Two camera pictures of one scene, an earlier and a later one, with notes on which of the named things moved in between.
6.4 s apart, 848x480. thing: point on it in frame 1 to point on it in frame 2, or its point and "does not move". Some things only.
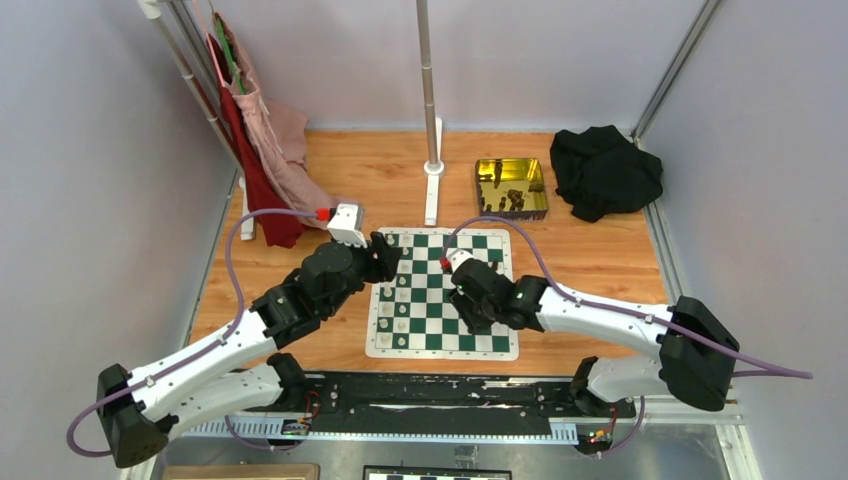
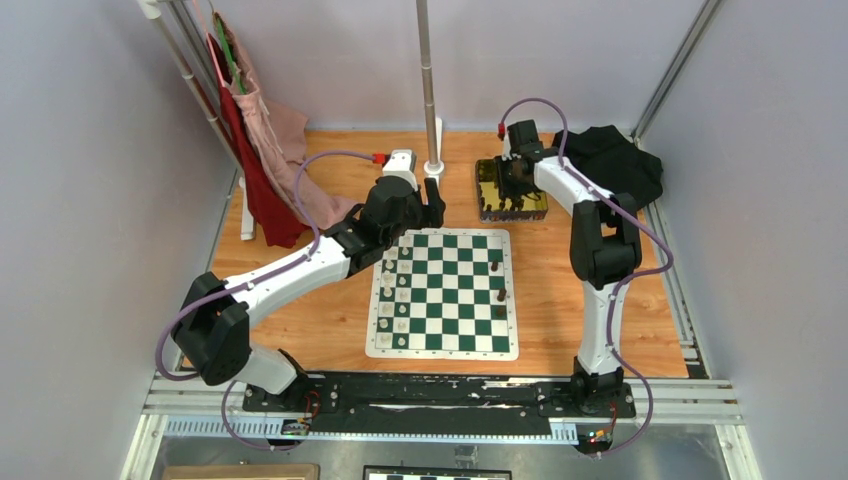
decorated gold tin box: (511, 188) does not move
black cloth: (600, 172) does not move
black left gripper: (382, 268) to (429, 216)
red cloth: (267, 194) does not move
